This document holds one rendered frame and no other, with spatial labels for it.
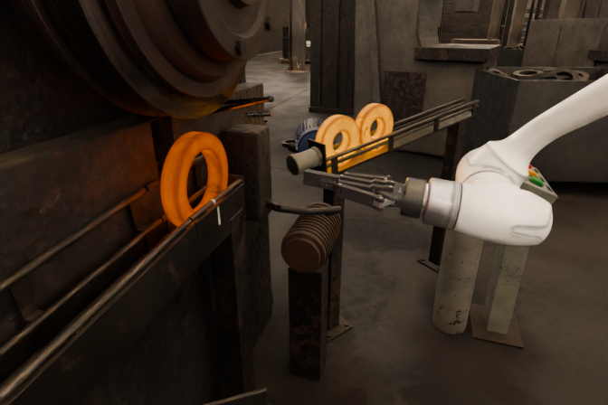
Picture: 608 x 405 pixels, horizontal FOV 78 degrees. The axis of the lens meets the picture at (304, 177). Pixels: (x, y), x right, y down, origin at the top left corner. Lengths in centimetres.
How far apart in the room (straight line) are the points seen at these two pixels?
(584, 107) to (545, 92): 187
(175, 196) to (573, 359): 139
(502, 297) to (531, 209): 82
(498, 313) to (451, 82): 203
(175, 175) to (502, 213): 55
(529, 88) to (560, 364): 156
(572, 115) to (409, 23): 254
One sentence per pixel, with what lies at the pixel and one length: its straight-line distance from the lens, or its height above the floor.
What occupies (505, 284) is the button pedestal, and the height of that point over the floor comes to 22.
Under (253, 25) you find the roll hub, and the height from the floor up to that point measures 103.
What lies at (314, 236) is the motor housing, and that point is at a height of 52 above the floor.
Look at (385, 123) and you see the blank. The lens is 126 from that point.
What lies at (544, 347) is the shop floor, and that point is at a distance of 165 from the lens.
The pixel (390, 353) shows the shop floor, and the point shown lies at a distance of 144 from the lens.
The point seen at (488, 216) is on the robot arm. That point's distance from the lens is 71.
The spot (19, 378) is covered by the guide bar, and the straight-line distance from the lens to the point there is 53.
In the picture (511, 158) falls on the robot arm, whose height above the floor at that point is 79.
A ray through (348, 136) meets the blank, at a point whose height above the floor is 72.
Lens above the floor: 103
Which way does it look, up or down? 22 degrees down
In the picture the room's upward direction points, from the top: straight up
